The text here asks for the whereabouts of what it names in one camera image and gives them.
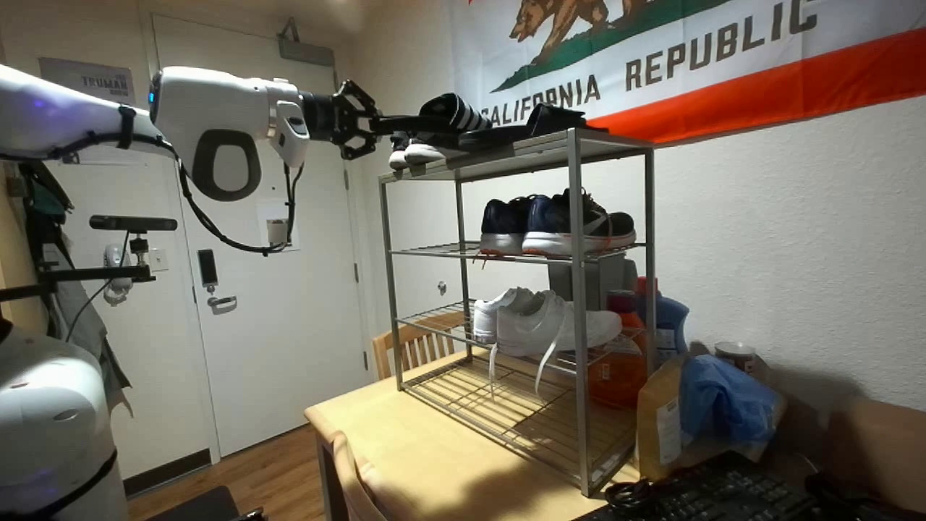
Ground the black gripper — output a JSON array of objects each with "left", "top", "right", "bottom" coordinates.
[{"left": 301, "top": 80, "right": 380, "bottom": 160}]

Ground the black flip flop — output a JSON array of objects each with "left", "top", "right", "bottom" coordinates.
[
  {"left": 463, "top": 105, "right": 584, "bottom": 147},
  {"left": 372, "top": 93, "right": 492, "bottom": 147}
]

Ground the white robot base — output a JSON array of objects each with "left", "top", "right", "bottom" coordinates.
[{"left": 0, "top": 322, "right": 128, "bottom": 521}]

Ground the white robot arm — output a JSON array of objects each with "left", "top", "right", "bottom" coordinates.
[{"left": 0, "top": 63, "right": 380, "bottom": 254}]

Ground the grey metal shoe rack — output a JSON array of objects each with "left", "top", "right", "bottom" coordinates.
[{"left": 380, "top": 127, "right": 657, "bottom": 493}]

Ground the wooden chair behind rack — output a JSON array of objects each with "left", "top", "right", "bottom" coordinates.
[{"left": 372, "top": 313, "right": 465, "bottom": 380}]

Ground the black white sneaker far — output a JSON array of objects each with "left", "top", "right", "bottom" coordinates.
[{"left": 388, "top": 134, "right": 407, "bottom": 170}]

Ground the black white sneaker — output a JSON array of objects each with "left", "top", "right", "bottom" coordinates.
[
  {"left": 406, "top": 143, "right": 449, "bottom": 166},
  {"left": 388, "top": 134, "right": 407, "bottom": 170}
]

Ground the black white sneaker near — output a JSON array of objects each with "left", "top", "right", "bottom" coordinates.
[{"left": 406, "top": 143, "right": 449, "bottom": 166}]

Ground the navy sneaker far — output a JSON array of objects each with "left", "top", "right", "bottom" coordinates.
[{"left": 479, "top": 198, "right": 533, "bottom": 254}]

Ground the navy sneaker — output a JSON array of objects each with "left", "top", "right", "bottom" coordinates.
[
  {"left": 479, "top": 198, "right": 533, "bottom": 254},
  {"left": 520, "top": 192, "right": 637, "bottom": 257}
]

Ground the navy sneaker near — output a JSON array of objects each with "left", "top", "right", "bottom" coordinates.
[{"left": 520, "top": 192, "right": 637, "bottom": 257}]

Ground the white door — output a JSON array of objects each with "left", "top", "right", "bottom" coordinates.
[{"left": 148, "top": 12, "right": 372, "bottom": 460}]

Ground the paper notice on door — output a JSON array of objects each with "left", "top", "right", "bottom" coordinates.
[{"left": 38, "top": 59, "right": 136, "bottom": 105}]

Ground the California Republic flag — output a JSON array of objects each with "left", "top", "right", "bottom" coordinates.
[{"left": 449, "top": 0, "right": 926, "bottom": 146}]

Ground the orange detergent bottle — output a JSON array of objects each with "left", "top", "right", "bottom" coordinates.
[{"left": 589, "top": 313, "right": 649, "bottom": 407}]

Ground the wooden chair front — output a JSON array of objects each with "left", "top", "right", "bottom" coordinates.
[{"left": 322, "top": 431, "right": 424, "bottom": 521}]

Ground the brown cardboard box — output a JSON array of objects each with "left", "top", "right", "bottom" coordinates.
[{"left": 637, "top": 360, "right": 788, "bottom": 477}]

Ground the blue cloth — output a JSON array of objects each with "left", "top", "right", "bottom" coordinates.
[{"left": 680, "top": 357, "right": 777, "bottom": 442}]

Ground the black keyboard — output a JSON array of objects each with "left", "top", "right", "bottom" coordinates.
[{"left": 584, "top": 454, "right": 922, "bottom": 521}]

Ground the door lever handle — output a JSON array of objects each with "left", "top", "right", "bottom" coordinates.
[{"left": 196, "top": 250, "right": 236, "bottom": 313}]

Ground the black camera on stand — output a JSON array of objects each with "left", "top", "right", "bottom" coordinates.
[{"left": 0, "top": 215, "right": 176, "bottom": 300}]

